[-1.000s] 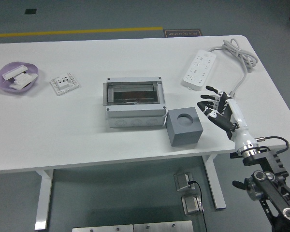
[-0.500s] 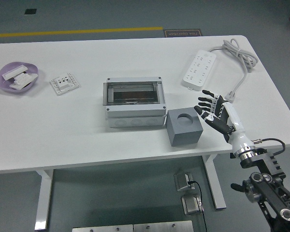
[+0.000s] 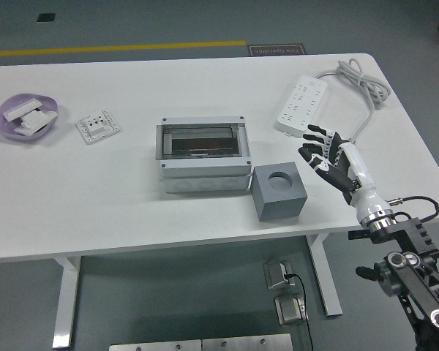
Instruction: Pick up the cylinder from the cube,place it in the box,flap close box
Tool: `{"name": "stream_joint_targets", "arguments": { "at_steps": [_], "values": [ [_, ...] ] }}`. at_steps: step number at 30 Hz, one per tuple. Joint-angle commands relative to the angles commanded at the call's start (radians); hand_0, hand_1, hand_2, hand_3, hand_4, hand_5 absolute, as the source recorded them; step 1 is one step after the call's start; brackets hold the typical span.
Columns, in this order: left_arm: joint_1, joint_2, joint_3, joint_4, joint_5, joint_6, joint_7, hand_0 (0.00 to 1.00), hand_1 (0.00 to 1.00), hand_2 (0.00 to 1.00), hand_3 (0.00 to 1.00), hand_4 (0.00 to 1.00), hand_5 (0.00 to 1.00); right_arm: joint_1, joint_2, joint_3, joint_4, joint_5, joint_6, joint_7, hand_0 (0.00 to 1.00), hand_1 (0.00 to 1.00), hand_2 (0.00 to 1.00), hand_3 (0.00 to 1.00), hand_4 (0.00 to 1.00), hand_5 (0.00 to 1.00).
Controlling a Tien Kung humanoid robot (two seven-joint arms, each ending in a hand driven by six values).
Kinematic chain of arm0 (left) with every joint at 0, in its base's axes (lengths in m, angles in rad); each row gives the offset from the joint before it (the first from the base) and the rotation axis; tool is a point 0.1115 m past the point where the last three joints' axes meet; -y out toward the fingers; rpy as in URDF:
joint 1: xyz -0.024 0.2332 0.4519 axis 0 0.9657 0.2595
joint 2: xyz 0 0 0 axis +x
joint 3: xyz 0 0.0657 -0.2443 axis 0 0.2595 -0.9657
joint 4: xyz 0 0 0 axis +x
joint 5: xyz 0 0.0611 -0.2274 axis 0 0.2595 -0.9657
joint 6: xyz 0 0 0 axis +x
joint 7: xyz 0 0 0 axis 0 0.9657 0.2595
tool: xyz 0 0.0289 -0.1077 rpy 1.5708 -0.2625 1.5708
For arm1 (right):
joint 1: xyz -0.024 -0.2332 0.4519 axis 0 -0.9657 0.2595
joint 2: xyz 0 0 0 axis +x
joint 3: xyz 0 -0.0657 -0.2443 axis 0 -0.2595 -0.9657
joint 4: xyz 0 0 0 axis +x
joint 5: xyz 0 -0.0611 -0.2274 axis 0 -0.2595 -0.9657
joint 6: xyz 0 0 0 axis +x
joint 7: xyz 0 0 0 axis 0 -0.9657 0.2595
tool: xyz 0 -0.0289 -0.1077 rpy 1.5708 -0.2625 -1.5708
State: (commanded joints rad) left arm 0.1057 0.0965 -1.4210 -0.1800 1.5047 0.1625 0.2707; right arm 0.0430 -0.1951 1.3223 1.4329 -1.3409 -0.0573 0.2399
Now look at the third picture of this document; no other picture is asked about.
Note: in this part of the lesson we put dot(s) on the metal floor socket box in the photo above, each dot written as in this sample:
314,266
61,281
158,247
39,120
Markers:
289,311
276,274

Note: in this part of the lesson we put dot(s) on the white socket panel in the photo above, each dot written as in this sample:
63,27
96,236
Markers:
98,128

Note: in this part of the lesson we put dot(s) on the purple bowl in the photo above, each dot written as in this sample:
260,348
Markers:
0,118

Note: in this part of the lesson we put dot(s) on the grey cube with round hole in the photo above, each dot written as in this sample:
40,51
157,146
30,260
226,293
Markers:
278,204

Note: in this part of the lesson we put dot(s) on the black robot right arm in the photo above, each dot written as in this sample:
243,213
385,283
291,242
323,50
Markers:
406,234

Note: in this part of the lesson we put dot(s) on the grey electrical box with clear lid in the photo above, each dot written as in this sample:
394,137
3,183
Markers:
205,168

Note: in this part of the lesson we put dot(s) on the black table control panel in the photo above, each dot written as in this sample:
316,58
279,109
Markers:
358,234

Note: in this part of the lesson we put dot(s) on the white power strip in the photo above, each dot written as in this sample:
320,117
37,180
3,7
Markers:
300,106

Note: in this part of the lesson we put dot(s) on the white and black robot right hand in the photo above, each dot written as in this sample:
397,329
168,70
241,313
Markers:
366,194

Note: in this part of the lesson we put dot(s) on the white table leg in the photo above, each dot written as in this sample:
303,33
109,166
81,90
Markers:
325,278
66,311

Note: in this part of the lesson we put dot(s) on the brown floor sign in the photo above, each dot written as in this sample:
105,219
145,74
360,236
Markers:
276,50

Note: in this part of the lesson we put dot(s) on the metal plate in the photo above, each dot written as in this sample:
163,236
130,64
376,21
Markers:
153,345
247,343

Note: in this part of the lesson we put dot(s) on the long white plastic part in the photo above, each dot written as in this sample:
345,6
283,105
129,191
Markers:
22,108

